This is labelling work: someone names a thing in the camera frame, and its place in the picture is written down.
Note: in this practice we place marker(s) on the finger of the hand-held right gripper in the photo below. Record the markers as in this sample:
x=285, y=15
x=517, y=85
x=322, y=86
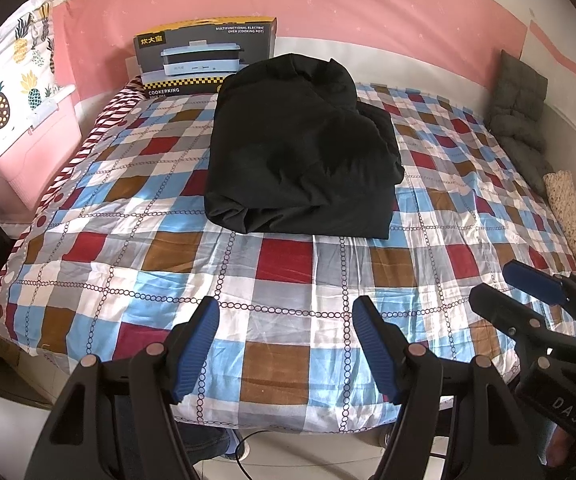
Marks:
x=503, y=307
x=533, y=281

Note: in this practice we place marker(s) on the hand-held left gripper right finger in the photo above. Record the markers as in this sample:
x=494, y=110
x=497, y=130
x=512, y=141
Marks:
x=375, y=350

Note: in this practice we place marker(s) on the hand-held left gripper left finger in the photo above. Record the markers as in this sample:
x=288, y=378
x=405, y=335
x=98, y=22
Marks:
x=198, y=350

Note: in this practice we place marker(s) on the black padded jacket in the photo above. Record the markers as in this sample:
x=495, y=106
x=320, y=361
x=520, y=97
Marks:
x=298, y=160

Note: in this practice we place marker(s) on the person's right hand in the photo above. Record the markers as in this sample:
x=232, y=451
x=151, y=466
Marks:
x=563, y=452

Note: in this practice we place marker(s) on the beige floral pillow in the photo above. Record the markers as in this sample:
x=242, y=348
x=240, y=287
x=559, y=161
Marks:
x=568, y=220

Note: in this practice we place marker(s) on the person's leg in jeans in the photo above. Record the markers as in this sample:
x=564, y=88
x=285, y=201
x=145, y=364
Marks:
x=205, y=442

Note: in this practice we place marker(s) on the checkered bed sheet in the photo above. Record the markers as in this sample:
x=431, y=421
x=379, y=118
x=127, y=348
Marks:
x=288, y=310

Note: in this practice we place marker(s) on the white blue sneaker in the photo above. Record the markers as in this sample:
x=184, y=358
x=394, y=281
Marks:
x=233, y=447

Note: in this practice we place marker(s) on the grey quilted cushion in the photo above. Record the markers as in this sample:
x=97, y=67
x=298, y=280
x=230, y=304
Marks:
x=518, y=125

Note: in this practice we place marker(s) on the pink storage box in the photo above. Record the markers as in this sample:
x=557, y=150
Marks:
x=42, y=160

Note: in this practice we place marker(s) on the red white patterned sheet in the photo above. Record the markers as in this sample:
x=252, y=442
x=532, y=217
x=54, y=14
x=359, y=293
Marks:
x=117, y=105

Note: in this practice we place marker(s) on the black appliance carton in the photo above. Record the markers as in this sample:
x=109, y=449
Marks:
x=202, y=55

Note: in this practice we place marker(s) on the pineapple print cloth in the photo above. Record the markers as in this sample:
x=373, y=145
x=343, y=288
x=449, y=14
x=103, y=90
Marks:
x=2, y=100

